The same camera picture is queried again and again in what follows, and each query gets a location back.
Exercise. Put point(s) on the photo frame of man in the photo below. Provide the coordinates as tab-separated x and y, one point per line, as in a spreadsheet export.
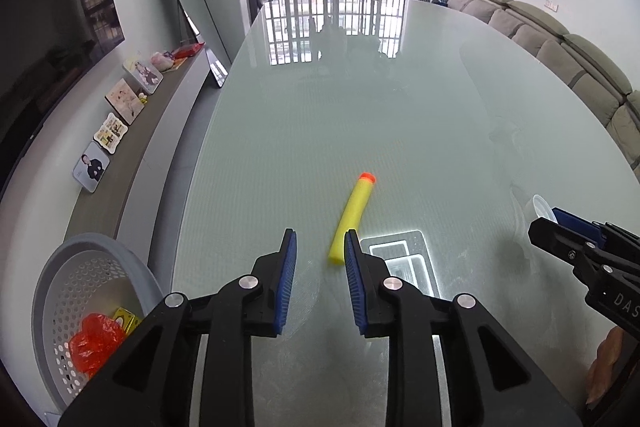
91	166

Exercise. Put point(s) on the black wall television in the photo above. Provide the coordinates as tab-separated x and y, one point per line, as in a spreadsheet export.
46	47

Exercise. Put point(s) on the tilted portrait photo frame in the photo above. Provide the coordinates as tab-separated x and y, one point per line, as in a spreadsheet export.
148	77

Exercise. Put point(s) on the yellow cardboard box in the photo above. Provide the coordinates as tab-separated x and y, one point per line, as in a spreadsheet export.
126	320

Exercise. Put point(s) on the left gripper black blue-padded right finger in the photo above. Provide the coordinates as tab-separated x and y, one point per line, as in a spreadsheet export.
450	362

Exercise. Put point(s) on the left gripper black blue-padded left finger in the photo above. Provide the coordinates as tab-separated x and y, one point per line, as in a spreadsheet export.
192	358

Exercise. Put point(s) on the scalloped photo frame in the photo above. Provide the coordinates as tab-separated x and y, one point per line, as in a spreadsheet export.
111	133

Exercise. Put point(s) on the grey perforated plastic basket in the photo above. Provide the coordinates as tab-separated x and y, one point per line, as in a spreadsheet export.
88	273

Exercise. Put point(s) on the yellow foam dart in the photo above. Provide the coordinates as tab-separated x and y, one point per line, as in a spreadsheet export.
351	216

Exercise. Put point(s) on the pink baby photo frame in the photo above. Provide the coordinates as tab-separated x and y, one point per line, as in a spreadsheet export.
125	101

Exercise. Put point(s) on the red packet on shelf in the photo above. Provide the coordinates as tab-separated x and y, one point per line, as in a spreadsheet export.
187	50

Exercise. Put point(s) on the red plastic bag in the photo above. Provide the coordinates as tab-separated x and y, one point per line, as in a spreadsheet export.
99	337

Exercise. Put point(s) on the grey sectional sofa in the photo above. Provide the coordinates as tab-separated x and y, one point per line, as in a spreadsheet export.
581	65

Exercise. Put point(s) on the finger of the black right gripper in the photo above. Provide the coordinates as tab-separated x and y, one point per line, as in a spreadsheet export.
603	257

